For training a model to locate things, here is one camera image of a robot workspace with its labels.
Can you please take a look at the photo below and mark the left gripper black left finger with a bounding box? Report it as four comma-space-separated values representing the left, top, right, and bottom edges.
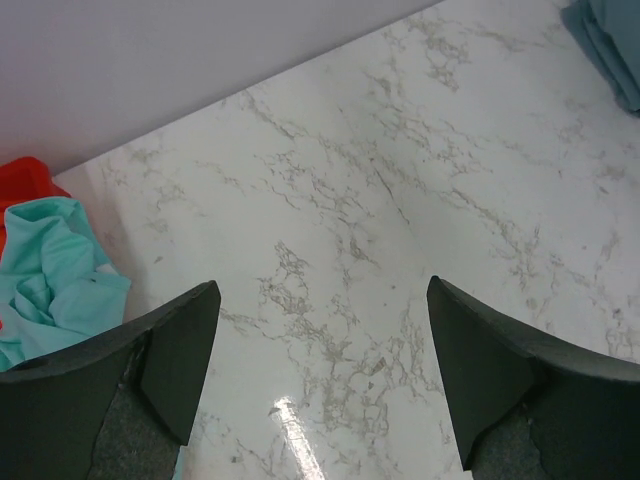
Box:
1, 281, 221, 479

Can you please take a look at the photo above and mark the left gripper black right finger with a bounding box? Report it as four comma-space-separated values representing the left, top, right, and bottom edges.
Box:
426, 276, 639, 479

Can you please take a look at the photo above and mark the slate blue t-shirt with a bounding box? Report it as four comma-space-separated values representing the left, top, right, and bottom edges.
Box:
560, 0, 639, 116

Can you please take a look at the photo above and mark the aqua t-shirt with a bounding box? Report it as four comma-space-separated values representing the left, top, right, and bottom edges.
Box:
1, 197, 131, 371

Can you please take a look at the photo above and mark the red plastic bin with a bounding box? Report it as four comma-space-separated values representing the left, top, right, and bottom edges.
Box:
1, 157, 71, 250

